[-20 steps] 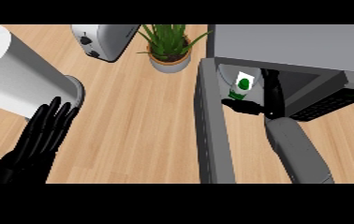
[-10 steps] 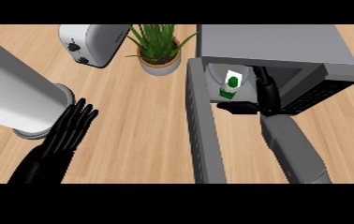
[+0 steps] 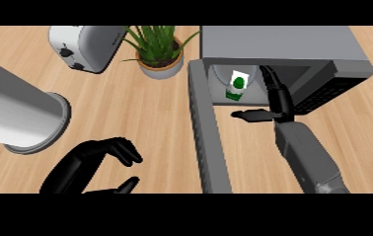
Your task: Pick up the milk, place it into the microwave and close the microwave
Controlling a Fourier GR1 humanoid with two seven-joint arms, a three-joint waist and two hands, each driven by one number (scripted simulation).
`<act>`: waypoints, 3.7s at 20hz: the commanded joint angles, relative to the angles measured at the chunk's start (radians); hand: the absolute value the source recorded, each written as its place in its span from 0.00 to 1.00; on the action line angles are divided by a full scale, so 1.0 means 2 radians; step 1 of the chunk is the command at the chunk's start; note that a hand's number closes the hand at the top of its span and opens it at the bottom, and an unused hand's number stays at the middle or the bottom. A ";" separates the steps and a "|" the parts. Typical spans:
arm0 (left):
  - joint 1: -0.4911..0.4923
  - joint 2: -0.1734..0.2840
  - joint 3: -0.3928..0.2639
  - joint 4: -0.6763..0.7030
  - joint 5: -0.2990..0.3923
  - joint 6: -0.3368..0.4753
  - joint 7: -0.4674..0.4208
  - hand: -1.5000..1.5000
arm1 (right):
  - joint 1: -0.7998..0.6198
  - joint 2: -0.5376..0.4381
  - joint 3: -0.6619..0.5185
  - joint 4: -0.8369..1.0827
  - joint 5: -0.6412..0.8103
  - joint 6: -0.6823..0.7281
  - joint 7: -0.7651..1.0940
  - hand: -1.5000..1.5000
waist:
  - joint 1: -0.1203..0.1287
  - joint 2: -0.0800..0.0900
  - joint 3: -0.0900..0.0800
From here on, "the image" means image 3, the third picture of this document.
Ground silver toaster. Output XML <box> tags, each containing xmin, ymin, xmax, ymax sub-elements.
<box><xmin>47</xmin><ymin>26</ymin><xmax>128</xmax><ymax>75</ymax></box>

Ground grey microwave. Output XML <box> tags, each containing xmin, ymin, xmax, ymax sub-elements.
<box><xmin>199</xmin><ymin>26</ymin><xmax>373</xmax><ymax>117</ymax></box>

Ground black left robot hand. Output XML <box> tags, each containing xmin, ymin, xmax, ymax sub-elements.
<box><xmin>38</xmin><ymin>136</ymin><xmax>144</xmax><ymax>195</ymax></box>

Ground grey cylindrical container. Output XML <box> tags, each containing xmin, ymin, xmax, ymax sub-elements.
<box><xmin>0</xmin><ymin>65</ymin><xmax>72</xmax><ymax>156</ymax></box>

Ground green potted plant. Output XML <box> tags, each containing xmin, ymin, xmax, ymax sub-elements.
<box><xmin>121</xmin><ymin>26</ymin><xmax>200</xmax><ymax>81</ymax></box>

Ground white and green milk carton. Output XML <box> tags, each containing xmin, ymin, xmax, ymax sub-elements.
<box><xmin>224</xmin><ymin>69</ymin><xmax>252</xmax><ymax>102</ymax></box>

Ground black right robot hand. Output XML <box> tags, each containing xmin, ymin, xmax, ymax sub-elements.
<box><xmin>230</xmin><ymin>64</ymin><xmax>298</xmax><ymax>123</ymax></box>

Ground grey microwave door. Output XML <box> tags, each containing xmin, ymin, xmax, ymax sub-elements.
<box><xmin>186</xmin><ymin>59</ymin><xmax>233</xmax><ymax>195</ymax></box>

